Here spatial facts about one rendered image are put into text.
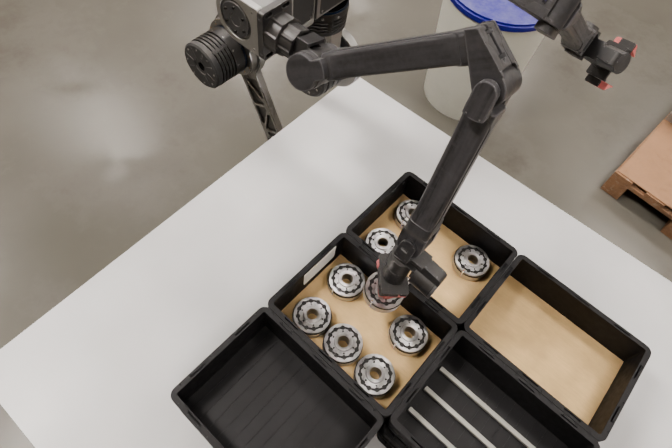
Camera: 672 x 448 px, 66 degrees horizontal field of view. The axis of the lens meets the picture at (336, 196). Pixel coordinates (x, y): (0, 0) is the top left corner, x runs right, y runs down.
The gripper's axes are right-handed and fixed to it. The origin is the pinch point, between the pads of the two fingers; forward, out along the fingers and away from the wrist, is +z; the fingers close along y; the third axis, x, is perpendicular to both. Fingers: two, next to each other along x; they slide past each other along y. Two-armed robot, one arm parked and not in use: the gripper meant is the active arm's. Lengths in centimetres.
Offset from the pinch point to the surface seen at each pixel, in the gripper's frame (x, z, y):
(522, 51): -87, 47, 144
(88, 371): 76, 30, -15
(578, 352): -55, 13, -12
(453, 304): -22.4, 14.4, 1.4
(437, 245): -20.1, 15.2, 20.0
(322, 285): 14.4, 15.9, 6.2
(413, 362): -9.4, 14.2, -14.8
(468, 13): -55, 33, 150
